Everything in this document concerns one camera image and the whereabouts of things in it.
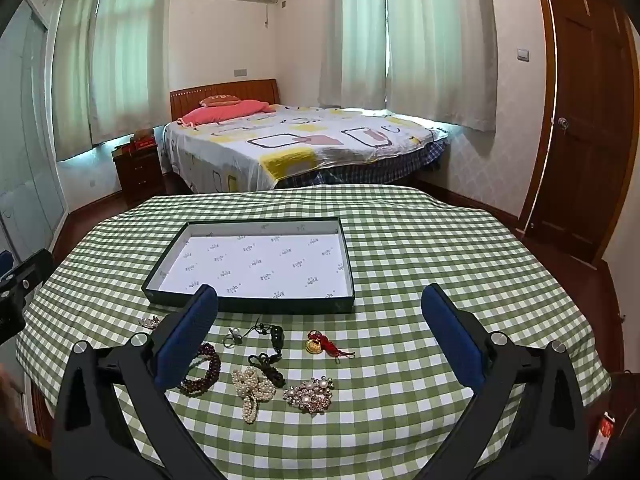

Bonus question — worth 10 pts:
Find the wooden bed headboard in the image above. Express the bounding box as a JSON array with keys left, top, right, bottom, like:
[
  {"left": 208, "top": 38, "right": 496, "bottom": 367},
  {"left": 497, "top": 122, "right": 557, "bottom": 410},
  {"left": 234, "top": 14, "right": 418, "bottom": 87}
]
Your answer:
[{"left": 169, "top": 78, "right": 279, "bottom": 121}]

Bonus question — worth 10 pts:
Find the white curtain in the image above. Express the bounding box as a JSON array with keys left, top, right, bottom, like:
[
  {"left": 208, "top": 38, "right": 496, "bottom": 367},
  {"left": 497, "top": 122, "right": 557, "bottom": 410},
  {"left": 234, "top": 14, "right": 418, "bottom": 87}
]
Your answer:
[
  {"left": 90, "top": 0, "right": 171, "bottom": 146},
  {"left": 52, "top": 0, "right": 107, "bottom": 161},
  {"left": 320, "top": 0, "right": 388, "bottom": 108},
  {"left": 382, "top": 0, "right": 498, "bottom": 133}
]

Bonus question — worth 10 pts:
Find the dark red bead bracelet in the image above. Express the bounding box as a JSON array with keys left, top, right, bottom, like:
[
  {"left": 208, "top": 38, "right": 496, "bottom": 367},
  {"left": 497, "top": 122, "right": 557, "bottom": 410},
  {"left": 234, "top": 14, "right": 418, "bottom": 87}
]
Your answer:
[{"left": 179, "top": 342, "right": 222, "bottom": 397}]

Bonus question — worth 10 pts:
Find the dark wooden nightstand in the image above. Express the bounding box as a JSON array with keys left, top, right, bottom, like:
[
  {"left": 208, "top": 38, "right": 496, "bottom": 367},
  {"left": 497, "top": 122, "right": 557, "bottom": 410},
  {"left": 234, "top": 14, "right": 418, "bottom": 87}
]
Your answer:
[{"left": 111, "top": 142, "right": 166, "bottom": 206}]

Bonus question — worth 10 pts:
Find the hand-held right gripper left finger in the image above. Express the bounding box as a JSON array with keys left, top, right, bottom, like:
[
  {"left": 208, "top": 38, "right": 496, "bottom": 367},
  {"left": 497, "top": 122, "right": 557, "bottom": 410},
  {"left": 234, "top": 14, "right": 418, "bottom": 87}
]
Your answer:
[{"left": 50, "top": 284, "right": 236, "bottom": 480}]

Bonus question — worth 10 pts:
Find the green checked tablecloth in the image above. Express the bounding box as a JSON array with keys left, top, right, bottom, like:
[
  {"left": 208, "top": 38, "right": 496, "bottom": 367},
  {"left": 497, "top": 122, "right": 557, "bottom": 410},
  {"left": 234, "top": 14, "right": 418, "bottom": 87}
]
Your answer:
[{"left": 15, "top": 184, "right": 612, "bottom": 480}]

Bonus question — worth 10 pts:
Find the black hair clip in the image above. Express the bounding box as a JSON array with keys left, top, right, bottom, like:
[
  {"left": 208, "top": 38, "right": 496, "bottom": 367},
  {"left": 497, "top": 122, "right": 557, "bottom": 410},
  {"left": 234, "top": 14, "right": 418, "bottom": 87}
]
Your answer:
[{"left": 247, "top": 317, "right": 286, "bottom": 386}]

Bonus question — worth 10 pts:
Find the white patterned bedspread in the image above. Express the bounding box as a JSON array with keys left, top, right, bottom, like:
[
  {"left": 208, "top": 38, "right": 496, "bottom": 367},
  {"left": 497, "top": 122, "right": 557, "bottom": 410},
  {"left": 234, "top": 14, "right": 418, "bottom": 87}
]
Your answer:
[{"left": 162, "top": 105, "right": 448, "bottom": 193}]

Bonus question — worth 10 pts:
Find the frosted glass wardrobe door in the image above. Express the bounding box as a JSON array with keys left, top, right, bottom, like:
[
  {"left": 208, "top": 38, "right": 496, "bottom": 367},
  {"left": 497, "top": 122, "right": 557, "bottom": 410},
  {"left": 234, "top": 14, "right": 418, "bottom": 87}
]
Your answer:
[{"left": 0, "top": 0, "right": 68, "bottom": 266}]

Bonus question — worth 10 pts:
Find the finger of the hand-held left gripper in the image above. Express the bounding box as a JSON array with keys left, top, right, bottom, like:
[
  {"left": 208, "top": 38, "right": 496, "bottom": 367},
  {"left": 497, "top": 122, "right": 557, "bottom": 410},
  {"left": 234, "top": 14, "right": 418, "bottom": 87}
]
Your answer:
[{"left": 0, "top": 249, "right": 54, "bottom": 311}]

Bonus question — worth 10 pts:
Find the brown wooden door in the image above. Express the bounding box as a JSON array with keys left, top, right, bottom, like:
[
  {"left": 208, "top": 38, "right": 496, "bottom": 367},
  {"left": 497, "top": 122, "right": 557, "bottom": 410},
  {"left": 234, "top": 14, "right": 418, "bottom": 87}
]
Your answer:
[{"left": 517, "top": 0, "right": 640, "bottom": 266}]

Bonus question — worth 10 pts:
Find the red and gold charm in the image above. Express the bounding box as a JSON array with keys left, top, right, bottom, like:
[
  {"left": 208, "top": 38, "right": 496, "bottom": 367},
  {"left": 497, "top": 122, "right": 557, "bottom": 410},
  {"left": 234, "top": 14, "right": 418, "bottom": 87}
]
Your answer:
[{"left": 305, "top": 330, "right": 357, "bottom": 361}]

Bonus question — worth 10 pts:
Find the white shallow box tray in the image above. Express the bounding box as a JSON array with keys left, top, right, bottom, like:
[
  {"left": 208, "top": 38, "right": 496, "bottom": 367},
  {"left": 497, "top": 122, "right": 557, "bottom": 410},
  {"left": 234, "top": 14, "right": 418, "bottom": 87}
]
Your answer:
[{"left": 141, "top": 216, "right": 356, "bottom": 314}]

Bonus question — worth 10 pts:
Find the blue plaid bed sheet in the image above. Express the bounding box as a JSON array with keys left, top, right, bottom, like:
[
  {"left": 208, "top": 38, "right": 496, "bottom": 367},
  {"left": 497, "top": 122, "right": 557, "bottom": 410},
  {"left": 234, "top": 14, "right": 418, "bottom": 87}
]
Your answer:
[{"left": 275, "top": 140, "right": 448, "bottom": 188}]

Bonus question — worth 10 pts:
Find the pink pillow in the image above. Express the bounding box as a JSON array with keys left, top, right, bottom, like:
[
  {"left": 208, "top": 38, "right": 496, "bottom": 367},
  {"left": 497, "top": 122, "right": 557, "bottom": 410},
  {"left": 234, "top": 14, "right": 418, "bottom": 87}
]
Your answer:
[{"left": 177, "top": 100, "right": 271, "bottom": 126}]

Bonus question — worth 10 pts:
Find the red and white packet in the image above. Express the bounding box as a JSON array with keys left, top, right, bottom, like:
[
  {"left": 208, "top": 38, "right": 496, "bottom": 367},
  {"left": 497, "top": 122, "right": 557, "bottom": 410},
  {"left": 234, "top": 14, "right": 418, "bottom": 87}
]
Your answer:
[{"left": 590, "top": 410, "right": 617, "bottom": 463}]

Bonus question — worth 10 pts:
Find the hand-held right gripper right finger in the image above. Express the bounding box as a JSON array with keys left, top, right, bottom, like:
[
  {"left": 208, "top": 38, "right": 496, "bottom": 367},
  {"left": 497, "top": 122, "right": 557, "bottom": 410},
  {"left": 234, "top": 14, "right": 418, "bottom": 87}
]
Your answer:
[{"left": 410, "top": 283, "right": 588, "bottom": 480}]

